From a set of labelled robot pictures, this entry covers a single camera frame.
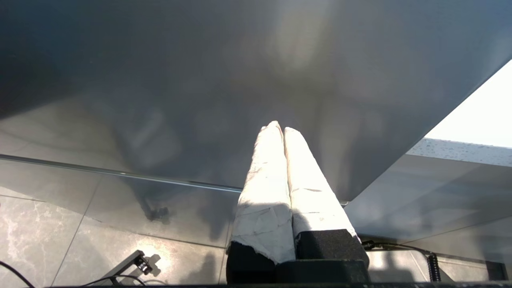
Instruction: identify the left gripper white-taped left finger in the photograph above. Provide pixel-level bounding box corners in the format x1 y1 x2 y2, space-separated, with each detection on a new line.
225 120 296 284

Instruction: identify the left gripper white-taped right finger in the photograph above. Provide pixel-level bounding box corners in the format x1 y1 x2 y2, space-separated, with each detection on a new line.
284 127 370 263

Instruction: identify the grey base cabinet front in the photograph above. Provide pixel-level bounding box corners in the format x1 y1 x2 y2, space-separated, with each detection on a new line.
346 154 512 264

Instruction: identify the tall fridge with grey front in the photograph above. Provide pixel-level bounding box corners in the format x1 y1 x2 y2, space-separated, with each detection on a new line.
0 0 512 248

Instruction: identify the black floor block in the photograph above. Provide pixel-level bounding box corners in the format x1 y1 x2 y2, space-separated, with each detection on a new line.
486 261 509 280

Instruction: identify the coiled black cable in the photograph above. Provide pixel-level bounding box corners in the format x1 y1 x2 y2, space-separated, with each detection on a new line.
362 240 442 282

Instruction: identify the small black metal bracket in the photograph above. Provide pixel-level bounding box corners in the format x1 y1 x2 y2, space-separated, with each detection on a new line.
102 250 154 285

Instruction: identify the thin black floor cable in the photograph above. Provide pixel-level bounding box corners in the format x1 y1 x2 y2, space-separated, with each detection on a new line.
0 261 36 288
80 274 146 287

